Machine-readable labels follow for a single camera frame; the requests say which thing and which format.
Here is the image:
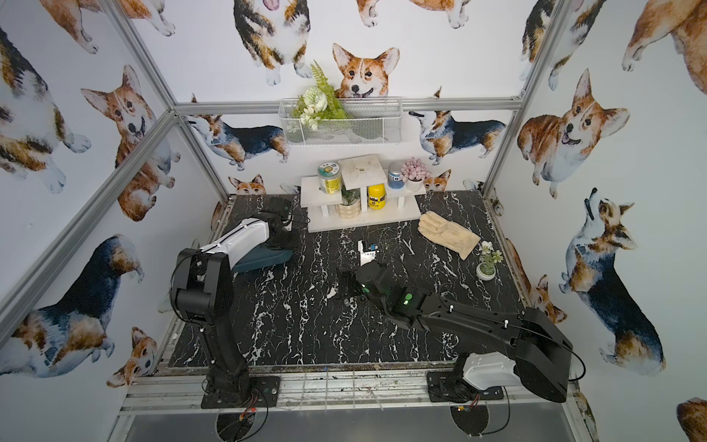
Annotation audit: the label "teal plastic storage box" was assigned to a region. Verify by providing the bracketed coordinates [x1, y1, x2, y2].
[231, 244, 294, 273]

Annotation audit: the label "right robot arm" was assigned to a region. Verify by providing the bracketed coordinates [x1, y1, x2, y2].
[339, 261, 574, 403]

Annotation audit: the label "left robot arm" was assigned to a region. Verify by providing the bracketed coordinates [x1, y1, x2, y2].
[169, 197, 296, 409]

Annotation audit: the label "black hex nut cluster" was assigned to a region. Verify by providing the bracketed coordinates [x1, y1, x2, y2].
[326, 280, 359, 307]

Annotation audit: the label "green label tin can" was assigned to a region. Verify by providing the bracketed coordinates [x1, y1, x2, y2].
[318, 161, 342, 194]

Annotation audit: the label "woven pot green plant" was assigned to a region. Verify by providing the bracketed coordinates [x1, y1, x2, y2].
[337, 186, 361, 219]

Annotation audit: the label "white tiered display shelf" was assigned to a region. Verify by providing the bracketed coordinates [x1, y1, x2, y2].
[300, 155, 425, 233]

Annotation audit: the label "yellow can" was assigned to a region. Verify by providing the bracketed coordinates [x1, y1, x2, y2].
[367, 184, 387, 210]

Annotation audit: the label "beige work glove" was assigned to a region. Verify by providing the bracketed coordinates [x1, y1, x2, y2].
[418, 211, 481, 261]

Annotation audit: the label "pink flower pot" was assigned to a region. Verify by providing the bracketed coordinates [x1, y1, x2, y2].
[401, 158, 431, 193]

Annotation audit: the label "artificial green white flowers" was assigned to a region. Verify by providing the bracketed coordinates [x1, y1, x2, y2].
[291, 61, 350, 131]

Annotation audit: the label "small potted white flower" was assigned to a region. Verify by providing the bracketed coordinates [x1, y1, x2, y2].
[476, 241, 504, 282]

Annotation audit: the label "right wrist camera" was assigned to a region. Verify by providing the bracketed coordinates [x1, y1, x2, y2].
[357, 241, 379, 266]

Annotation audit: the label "white wire wall basket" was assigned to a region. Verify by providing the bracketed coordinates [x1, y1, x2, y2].
[278, 99, 402, 147]

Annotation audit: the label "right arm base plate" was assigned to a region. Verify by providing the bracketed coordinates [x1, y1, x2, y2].
[425, 371, 504, 404]

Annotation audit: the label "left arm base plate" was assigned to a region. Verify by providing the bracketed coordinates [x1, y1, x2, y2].
[201, 375, 282, 409]

